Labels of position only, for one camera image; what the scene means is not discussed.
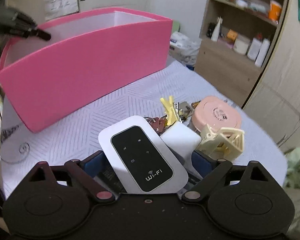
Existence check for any pink cardboard box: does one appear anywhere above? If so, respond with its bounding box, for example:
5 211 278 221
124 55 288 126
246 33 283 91
0 8 173 133

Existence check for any bunch of keys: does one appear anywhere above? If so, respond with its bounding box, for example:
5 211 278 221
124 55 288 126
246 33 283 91
144 101 199 135

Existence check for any white bottle red cap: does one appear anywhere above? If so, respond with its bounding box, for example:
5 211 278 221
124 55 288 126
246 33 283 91
247 33 263 61

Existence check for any cream hair claw clip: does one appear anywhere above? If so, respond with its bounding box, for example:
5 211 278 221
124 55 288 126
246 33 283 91
197 124 244 162

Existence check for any yellow starfish hair clip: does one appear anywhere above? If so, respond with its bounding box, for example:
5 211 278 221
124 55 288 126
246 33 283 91
160 95 180 126

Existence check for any orange paper cup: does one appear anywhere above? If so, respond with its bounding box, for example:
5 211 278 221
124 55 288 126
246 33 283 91
268 0 282 22

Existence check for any wooden shelf unit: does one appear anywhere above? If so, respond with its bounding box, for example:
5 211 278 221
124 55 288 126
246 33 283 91
194 0 288 107

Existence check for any tissue pack in plastic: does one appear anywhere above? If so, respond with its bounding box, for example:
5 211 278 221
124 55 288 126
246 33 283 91
169 31 202 67

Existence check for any white usb charger cube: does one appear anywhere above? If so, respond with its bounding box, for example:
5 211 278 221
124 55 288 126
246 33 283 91
160 122 202 169

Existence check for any orange small box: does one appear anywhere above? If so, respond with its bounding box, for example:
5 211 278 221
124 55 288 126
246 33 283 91
226 29 238 43

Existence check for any pink round tape measure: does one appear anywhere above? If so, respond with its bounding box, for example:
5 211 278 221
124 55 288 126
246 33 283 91
188 96 242 134

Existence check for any light wood wardrobe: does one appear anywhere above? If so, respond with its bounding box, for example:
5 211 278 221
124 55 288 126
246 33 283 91
243 0 300 152

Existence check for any tall white bottle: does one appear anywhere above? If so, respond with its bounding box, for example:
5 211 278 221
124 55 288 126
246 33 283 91
255 38 270 67

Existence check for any light green garment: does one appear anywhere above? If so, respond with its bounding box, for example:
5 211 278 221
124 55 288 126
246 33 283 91
284 147 300 189

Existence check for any white wifi router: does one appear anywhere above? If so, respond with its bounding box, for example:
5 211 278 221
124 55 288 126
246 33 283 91
98 115 189 194

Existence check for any white cream jar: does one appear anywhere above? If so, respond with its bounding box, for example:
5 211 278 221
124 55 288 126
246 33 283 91
233 34 250 55

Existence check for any white spray bottle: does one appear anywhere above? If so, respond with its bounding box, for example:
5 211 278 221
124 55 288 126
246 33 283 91
211 17 223 42

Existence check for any black battery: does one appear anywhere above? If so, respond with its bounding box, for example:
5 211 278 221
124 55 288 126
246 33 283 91
94 164 201 194

